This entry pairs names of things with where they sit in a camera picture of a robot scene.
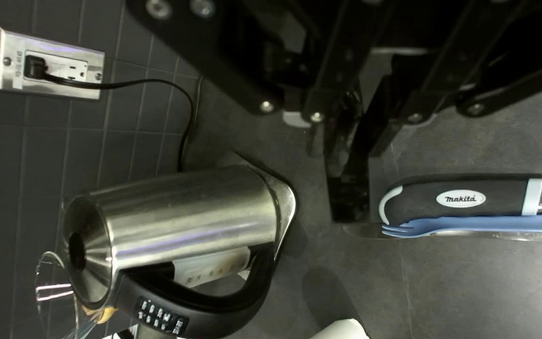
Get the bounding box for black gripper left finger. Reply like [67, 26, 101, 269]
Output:
[124, 0, 374, 160]

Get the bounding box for stainless steel electric kettle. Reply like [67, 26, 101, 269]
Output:
[60, 162, 299, 339]

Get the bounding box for black kettle cord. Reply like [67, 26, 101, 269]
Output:
[24, 54, 199, 173]

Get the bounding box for small white card box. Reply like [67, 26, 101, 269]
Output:
[171, 245, 252, 288]

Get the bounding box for white cylindrical bottle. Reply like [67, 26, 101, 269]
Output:
[310, 314, 374, 339]

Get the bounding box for wall outlet with plug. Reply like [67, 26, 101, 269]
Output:
[0, 24, 107, 101]

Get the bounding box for small glass jar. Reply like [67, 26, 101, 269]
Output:
[30, 248, 99, 339]

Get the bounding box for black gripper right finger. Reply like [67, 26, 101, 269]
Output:
[363, 0, 542, 160]

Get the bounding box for black utility knife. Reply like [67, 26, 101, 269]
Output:
[376, 173, 542, 230]

